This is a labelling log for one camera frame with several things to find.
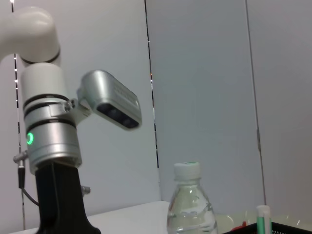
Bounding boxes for red-orange orange fruit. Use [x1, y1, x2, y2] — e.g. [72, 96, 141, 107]
[230, 220, 247, 232]

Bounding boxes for pale green glass fruit plate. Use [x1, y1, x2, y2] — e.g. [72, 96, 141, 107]
[214, 210, 312, 231]

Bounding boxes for black mesh pen holder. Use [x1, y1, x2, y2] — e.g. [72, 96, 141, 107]
[220, 220, 312, 234]

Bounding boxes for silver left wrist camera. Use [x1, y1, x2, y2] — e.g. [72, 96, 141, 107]
[77, 70, 143, 132]

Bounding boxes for clear green-label water bottle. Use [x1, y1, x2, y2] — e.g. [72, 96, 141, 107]
[167, 161, 218, 234]

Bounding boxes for silver left arm cable plug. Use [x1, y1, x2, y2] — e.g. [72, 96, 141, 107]
[13, 150, 29, 164]

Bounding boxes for mint green utility knife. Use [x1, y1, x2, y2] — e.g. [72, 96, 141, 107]
[255, 205, 272, 234]

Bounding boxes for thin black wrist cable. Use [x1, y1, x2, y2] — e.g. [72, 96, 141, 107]
[18, 165, 41, 207]

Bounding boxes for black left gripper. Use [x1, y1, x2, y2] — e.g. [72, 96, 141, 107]
[35, 162, 102, 234]

